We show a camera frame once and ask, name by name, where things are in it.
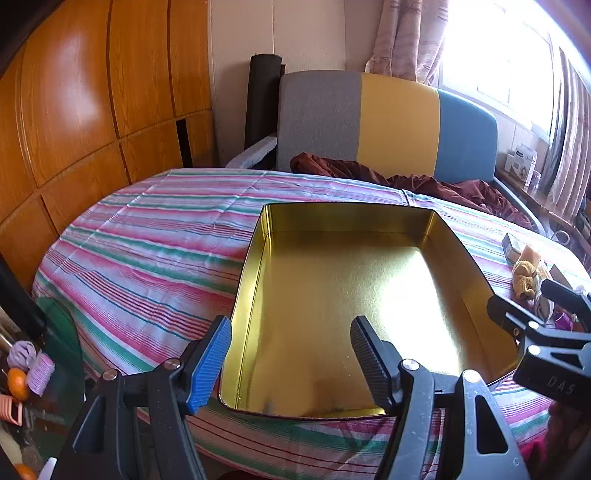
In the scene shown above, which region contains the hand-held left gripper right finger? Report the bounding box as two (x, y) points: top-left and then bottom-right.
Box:
(350, 316), (532, 480)

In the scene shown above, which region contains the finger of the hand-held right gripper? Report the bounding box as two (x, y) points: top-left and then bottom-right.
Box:
(540, 279), (591, 324)
(487, 294), (591, 354)

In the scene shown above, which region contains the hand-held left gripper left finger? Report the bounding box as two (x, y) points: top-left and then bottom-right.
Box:
(53, 316), (232, 480)

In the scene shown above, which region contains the yellow plush toy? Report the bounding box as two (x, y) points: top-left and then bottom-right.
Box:
(512, 261), (552, 301)

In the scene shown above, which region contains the gold tin box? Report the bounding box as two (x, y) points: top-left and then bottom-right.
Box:
(217, 203), (518, 421)

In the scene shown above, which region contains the small green white box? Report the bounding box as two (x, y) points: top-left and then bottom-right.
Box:
(502, 233), (525, 266)

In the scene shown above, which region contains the red cloth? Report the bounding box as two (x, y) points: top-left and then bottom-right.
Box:
(522, 406), (591, 480)

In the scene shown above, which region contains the wooden side shelf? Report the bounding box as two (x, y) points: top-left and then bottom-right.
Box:
(494, 168), (591, 259)

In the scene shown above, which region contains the striped tablecloth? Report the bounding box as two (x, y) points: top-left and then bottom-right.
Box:
(31, 168), (591, 476)

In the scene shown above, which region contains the white appliance box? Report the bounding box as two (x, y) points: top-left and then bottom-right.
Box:
(504, 144), (539, 185)

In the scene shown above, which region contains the dark red blanket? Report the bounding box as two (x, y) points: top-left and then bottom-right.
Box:
(290, 152), (536, 229)

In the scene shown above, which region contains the green glass side table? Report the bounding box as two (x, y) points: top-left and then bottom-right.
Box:
(37, 295), (86, 416)

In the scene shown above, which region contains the beige patterned curtain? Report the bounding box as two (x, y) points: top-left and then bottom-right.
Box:
(540, 46), (591, 222)
(365, 0), (448, 88)

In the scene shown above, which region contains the purple thread roll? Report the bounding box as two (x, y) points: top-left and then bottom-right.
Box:
(27, 351), (56, 398)

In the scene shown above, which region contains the grey yellow blue armchair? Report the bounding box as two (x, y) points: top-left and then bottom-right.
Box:
(225, 70), (546, 232)

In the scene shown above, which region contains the window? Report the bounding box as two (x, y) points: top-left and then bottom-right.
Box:
(434, 0), (568, 139)

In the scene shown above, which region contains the black rolled mat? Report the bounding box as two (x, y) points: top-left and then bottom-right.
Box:
(244, 54), (286, 160)

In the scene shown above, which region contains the wooden wardrobe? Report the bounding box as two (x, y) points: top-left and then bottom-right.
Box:
(0, 0), (218, 287)

